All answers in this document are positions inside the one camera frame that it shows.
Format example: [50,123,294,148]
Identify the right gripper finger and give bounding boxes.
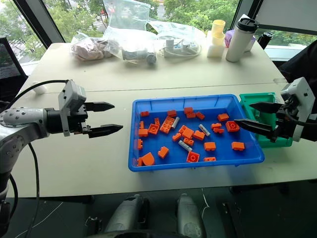
[233,119,278,140]
[249,102,283,114]

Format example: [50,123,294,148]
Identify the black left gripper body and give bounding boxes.
[66,102,91,136]

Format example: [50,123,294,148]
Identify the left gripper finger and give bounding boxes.
[88,123,124,139]
[85,101,115,112]

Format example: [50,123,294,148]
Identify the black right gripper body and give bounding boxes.
[270,101,298,144]

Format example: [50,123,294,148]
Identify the green plastic bin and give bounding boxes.
[239,92,293,149]

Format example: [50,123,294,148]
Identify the purple container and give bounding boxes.
[223,29,256,52]

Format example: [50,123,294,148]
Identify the blue plastic tray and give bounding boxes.
[128,94,265,173]

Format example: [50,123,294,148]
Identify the small white object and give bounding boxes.
[32,85,48,95]

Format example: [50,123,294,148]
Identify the black seat back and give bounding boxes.
[278,39,317,85]

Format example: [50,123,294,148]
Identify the plastic bag of pinkish items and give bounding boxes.
[70,36,122,61]

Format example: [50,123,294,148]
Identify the long orange studded plate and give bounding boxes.
[159,116,176,134]

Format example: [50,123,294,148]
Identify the plastic bag of grey parts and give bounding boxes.
[120,46,158,65]

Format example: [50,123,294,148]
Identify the black bottle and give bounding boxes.
[257,31,273,51]

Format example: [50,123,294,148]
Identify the white tumbler with black lid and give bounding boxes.
[225,17,260,63]

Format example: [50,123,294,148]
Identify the grey rounded robot leg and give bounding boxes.
[176,193,207,238]
[103,194,150,234]

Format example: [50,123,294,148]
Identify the black mesh office chair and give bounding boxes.
[0,36,29,102]

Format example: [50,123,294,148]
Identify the stacked yellow plastic cups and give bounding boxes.
[211,19,227,47]

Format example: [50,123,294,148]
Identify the empty clear zip bag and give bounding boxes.
[102,0,152,36]

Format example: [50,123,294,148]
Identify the white power strip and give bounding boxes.
[162,40,201,59]

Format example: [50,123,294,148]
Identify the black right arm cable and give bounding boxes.
[284,109,309,126]

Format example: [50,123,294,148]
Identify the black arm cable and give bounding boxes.
[284,109,309,126]
[4,79,69,238]

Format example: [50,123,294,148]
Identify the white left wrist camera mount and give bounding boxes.
[57,79,87,137]

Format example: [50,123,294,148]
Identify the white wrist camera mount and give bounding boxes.
[57,79,87,137]
[280,77,317,142]

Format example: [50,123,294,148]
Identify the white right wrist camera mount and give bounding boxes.
[280,77,317,142]

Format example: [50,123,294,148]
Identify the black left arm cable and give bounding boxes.
[4,79,69,238]

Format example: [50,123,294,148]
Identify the white floor wire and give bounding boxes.
[201,187,211,225]

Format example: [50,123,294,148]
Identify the black metal floor bracket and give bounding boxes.
[221,201,246,238]

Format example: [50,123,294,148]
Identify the black window frame post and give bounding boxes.
[13,0,66,49]
[229,0,264,30]

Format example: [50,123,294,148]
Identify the plastic bag with cables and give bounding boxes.
[148,20,207,58]

